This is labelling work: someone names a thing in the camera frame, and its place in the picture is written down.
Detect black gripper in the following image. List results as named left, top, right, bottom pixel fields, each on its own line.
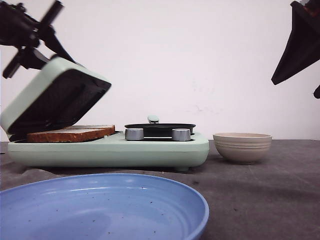
left=0, top=0, right=83, bottom=79

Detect black round frying pan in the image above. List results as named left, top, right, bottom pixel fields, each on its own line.
left=124, top=115, right=196, bottom=137

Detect blue plastic plate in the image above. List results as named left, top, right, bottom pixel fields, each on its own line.
left=0, top=173, right=210, bottom=240

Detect silver left control knob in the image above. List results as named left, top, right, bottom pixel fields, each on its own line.
left=125, top=127, right=144, bottom=141

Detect mint green sandwich maker lid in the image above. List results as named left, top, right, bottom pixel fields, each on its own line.
left=0, top=57, right=112, bottom=136

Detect silver control knob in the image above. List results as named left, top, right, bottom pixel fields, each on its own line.
left=125, top=127, right=144, bottom=141
left=171, top=128, right=191, bottom=142

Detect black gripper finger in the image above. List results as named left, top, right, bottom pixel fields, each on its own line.
left=271, top=0, right=320, bottom=85
left=313, top=85, right=320, bottom=99

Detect silver right control knob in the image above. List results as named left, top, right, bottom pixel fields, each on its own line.
left=171, top=128, right=191, bottom=142

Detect mint green breakfast maker base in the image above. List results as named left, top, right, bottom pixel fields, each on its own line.
left=7, top=131, right=210, bottom=171

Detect cream ribbed bowl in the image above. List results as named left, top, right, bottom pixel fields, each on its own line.
left=213, top=132, right=272, bottom=164

